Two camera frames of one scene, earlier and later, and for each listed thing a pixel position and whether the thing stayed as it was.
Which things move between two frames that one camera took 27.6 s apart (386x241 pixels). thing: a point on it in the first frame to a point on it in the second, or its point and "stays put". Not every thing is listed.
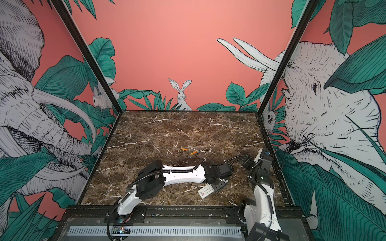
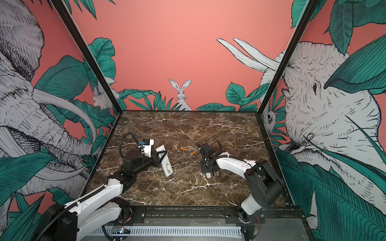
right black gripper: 249,163 to 203,162
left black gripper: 217,188 to 154,160
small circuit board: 121,230 stays put
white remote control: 206,190 to 166,162
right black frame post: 304,17 stays put
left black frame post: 67,19 stays put
